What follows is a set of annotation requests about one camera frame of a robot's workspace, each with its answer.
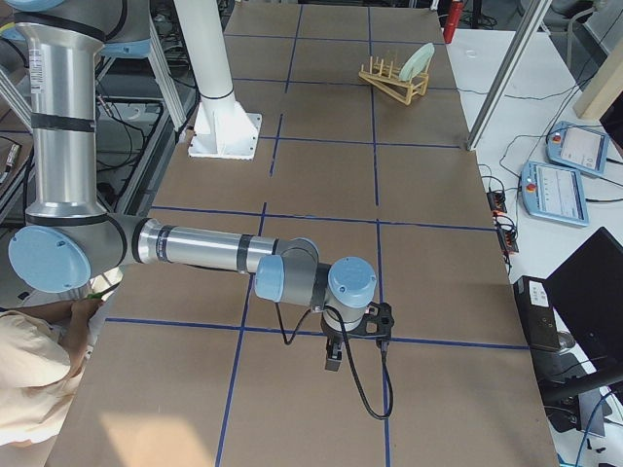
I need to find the black laptop computer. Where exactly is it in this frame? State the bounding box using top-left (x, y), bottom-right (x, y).
top-left (513, 226), bottom-right (623, 405)

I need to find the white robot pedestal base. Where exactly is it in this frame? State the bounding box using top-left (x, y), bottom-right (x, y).
top-left (174, 0), bottom-right (262, 161)

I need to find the near blue teach pendant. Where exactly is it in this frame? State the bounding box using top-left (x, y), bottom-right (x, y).
top-left (520, 162), bottom-right (589, 227)

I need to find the far blue teach pendant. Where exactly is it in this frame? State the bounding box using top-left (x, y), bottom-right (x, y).
top-left (546, 121), bottom-right (610, 177)

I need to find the wooden plate drying rack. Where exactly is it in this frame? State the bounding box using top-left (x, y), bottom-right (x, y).
top-left (358, 56), bottom-right (431, 106)

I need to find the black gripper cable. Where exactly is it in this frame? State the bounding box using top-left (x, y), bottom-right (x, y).
top-left (275, 301), bottom-right (393, 420)

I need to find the blue teach pendant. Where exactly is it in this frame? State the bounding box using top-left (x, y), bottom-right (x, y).
top-left (546, 121), bottom-right (610, 177)
top-left (520, 162), bottom-right (589, 227)

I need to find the person in beige shirt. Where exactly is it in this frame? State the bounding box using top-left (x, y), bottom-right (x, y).
top-left (1, 298), bottom-right (103, 446)

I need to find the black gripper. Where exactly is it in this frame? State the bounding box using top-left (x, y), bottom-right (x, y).
top-left (322, 327), bottom-right (344, 372)

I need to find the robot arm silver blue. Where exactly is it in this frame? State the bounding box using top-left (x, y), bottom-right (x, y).
top-left (8, 1), bottom-right (393, 371)

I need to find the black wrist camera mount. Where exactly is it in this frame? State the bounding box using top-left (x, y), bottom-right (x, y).
top-left (360, 302), bottom-right (395, 341)

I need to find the red cylinder bottle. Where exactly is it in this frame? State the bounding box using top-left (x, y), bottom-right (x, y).
top-left (443, 0), bottom-right (464, 44)

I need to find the orange black electronics box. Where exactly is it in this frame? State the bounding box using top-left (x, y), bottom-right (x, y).
top-left (487, 189), bottom-right (519, 256)

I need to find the aluminium frame post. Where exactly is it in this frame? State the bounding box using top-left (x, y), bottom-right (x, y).
top-left (466, 0), bottom-right (552, 151)

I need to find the light green round plate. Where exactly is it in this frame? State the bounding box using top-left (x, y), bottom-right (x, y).
top-left (398, 43), bottom-right (435, 82)

